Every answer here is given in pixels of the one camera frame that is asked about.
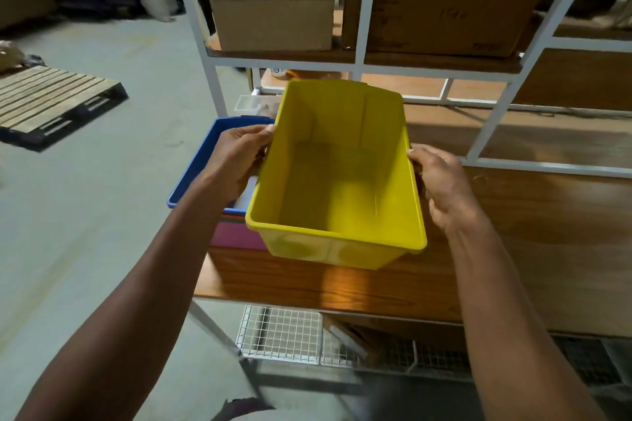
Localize person's dark trousers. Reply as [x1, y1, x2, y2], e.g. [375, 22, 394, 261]
[212, 397, 275, 421]

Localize blue plastic bin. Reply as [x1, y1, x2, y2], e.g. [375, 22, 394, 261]
[167, 115, 276, 217]

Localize white wire mesh basket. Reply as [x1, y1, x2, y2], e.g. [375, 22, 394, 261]
[236, 305, 475, 380]

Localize yellow plastic bin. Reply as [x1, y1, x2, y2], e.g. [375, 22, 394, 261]
[244, 78, 429, 271]

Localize person's left hand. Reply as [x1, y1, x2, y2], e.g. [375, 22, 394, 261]
[197, 123, 277, 207]

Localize white metal shelf rack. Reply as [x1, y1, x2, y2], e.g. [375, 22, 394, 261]
[165, 0, 632, 180]

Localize person's right forearm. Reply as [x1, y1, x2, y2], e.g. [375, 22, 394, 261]
[446, 216, 608, 421]

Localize person's right hand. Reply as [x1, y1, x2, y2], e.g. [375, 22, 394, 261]
[406, 143, 487, 237]

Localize pink plastic bin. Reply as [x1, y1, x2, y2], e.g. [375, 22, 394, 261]
[209, 216, 270, 253]

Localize person's grey shirt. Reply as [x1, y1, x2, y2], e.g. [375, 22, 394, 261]
[232, 408, 317, 421]

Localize clear plastic container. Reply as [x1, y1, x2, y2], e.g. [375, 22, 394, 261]
[232, 93, 283, 120]

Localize wooden pallet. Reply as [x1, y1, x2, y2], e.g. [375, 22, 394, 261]
[0, 65, 129, 153]

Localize small open cardboard box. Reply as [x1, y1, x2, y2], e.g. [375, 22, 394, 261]
[0, 39, 28, 72]

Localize person's left forearm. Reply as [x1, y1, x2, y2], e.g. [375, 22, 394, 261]
[14, 184, 233, 421]

